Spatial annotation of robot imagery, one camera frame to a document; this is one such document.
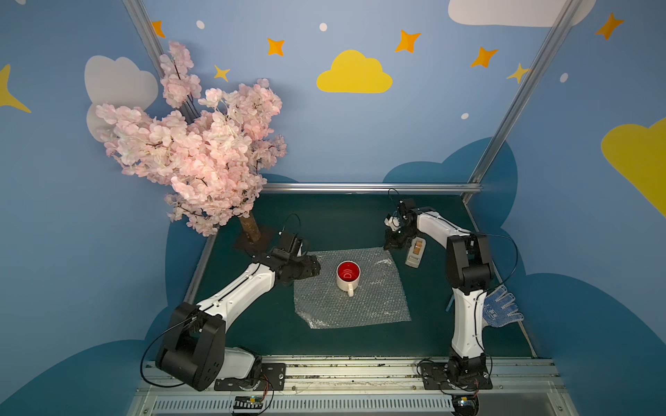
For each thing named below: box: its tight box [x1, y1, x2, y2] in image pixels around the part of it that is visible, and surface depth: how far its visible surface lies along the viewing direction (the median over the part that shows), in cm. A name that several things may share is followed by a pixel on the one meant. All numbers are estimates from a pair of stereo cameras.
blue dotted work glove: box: [482, 284, 524, 328], surface depth 90 cm
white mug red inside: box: [336, 260, 362, 298], surface depth 90 cm
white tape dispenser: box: [404, 235, 427, 268], surface depth 101 cm
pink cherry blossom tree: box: [96, 41, 288, 242], surface depth 61 cm
